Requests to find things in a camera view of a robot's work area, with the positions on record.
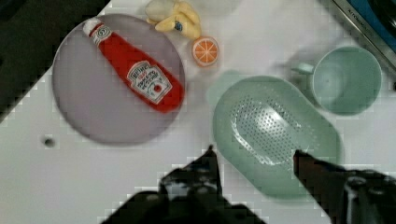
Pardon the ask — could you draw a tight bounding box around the red ketchup bottle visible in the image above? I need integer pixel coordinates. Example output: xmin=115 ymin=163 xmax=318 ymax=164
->
xmin=83 ymin=18 xmax=185 ymax=113

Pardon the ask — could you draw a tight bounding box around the toaster oven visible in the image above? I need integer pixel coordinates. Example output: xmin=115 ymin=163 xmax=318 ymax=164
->
xmin=318 ymin=0 xmax=396 ymax=75

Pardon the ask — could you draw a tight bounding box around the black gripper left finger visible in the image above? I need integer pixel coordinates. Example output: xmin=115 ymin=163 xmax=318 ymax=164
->
xmin=159 ymin=145 xmax=223 ymax=205

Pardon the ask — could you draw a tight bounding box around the toy banana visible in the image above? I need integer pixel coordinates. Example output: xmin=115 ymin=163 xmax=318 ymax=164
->
xmin=145 ymin=0 xmax=202 ymax=40

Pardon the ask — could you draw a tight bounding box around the toy orange slice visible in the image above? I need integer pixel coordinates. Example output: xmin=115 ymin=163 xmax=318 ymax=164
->
xmin=191 ymin=36 xmax=219 ymax=67

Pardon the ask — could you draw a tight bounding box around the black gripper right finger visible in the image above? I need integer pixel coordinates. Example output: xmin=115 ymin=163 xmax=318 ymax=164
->
xmin=293 ymin=150 xmax=396 ymax=224

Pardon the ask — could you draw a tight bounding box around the green plastic strainer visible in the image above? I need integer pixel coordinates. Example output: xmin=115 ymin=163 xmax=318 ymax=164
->
xmin=206 ymin=71 xmax=343 ymax=198

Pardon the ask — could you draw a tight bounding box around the grey round plate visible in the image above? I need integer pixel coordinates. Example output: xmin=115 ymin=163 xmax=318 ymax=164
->
xmin=52 ymin=14 xmax=186 ymax=146

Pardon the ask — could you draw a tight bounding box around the green mug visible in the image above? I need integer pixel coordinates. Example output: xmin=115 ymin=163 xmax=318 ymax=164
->
xmin=291 ymin=46 xmax=382 ymax=116

